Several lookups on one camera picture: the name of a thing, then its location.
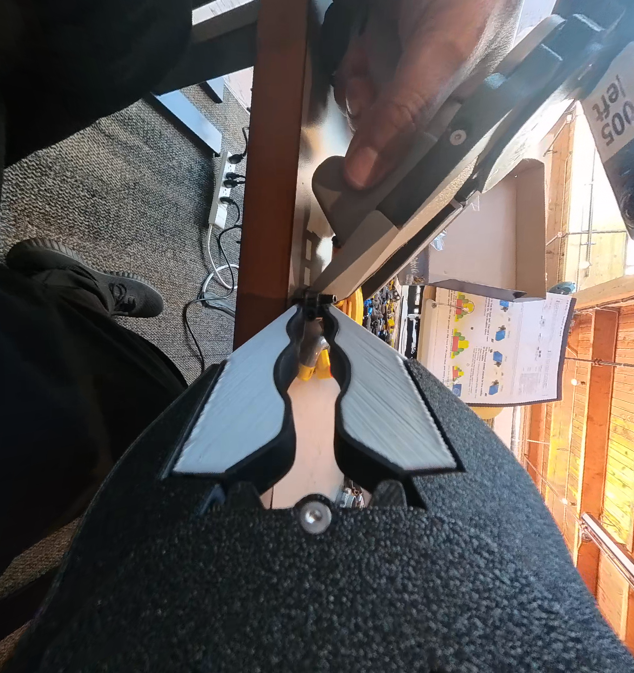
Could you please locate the person's left hand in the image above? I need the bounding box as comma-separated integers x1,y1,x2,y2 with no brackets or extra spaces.
332,0,512,191

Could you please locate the white power strip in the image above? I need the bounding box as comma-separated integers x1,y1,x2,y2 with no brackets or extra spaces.
208,151,235,228

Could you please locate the person's black pants leg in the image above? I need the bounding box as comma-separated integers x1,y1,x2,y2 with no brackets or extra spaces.
0,0,191,166
0,258,189,600

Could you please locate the grey metal desk foot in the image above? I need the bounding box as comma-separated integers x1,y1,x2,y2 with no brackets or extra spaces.
149,79,228,158

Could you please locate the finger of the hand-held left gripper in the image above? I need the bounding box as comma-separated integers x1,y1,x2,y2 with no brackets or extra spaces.
316,201,466,301

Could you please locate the open cardboard kit box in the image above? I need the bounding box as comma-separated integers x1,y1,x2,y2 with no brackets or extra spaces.
412,158,550,303

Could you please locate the white power cable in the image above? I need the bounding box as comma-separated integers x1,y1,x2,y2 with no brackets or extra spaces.
201,226,240,291

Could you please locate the pile of small brick parts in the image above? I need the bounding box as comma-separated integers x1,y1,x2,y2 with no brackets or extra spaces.
363,279,403,350

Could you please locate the person's black shoe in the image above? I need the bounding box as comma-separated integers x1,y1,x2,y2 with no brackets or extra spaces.
6,238,165,319

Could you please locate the small grey black pin connector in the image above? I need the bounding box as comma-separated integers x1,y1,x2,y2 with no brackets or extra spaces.
294,288,336,321

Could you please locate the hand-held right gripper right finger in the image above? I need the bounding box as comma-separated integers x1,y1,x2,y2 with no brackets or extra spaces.
322,304,464,494

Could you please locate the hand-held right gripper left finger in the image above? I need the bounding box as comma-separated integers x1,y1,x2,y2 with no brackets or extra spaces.
171,305,304,493

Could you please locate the black power cable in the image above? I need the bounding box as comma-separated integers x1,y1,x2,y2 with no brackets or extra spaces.
183,294,239,363

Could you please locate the yellow curved brick assembly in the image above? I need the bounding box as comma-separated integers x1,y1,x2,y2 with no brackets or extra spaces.
295,286,369,382

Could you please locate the metal handrail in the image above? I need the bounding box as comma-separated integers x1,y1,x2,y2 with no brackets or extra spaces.
580,512,634,600

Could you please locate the illustrated block poster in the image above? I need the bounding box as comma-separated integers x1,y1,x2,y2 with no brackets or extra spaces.
427,286,579,410

